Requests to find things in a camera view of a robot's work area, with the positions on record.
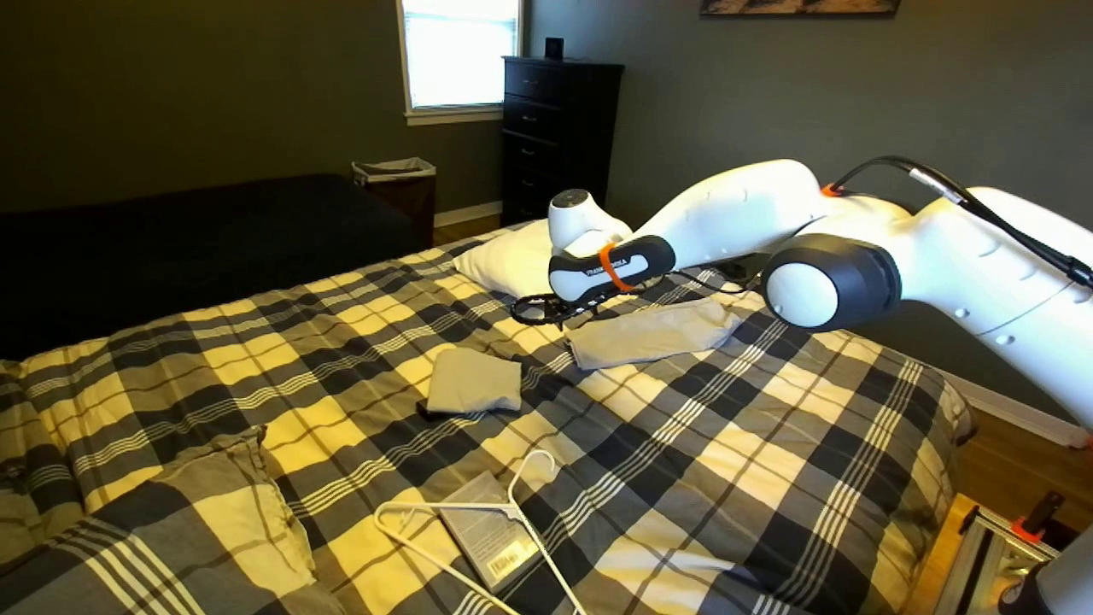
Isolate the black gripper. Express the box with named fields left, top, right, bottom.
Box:
left=511, top=274, right=631, bottom=323

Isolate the light grey cloth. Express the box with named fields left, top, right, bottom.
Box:
left=567, top=298, right=741, bottom=370

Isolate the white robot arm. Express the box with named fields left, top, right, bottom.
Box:
left=542, top=157, right=1093, bottom=424

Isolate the small folded grey cloth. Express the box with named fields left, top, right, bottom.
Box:
left=426, top=348, right=522, bottom=415

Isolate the laundry basket with cloth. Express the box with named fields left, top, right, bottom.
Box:
left=352, top=157, right=437, bottom=245

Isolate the dark bed bench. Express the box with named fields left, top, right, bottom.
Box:
left=0, top=175, right=426, bottom=359

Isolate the white pillow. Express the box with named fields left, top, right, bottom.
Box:
left=454, top=219, right=552, bottom=298

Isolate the black dresser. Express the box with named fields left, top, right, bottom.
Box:
left=501, top=56, right=623, bottom=224

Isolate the plaid yellow grey comforter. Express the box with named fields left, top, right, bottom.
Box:
left=0, top=249, right=971, bottom=615

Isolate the grey folded item under hanger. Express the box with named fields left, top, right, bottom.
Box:
left=439, top=472, right=535, bottom=591

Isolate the small black object on dresser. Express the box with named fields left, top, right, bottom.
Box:
left=542, top=37, right=562, bottom=60

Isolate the window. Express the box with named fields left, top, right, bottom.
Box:
left=397, top=0, right=522, bottom=125

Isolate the green wooden cart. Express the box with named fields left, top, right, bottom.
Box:
left=900, top=490, right=1093, bottom=615

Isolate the white wire hanger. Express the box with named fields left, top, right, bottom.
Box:
left=376, top=446, right=587, bottom=615

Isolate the framed wall picture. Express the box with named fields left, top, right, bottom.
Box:
left=701, top=0, right=900, bottom=18

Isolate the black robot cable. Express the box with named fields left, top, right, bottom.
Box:
left=822, top=153, right=1093, bottom=290

